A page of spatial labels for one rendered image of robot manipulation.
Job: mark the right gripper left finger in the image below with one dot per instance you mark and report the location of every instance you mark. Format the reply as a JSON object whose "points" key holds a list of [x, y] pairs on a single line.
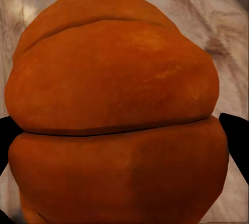
{"points": [[9, 129]]}

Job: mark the pumpkin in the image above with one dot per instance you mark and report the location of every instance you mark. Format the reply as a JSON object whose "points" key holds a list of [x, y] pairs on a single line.
{"points": [[116, 107]]}

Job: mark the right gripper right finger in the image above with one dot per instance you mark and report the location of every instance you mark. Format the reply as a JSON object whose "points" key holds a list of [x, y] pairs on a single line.
{"points": [[237, 131]]}

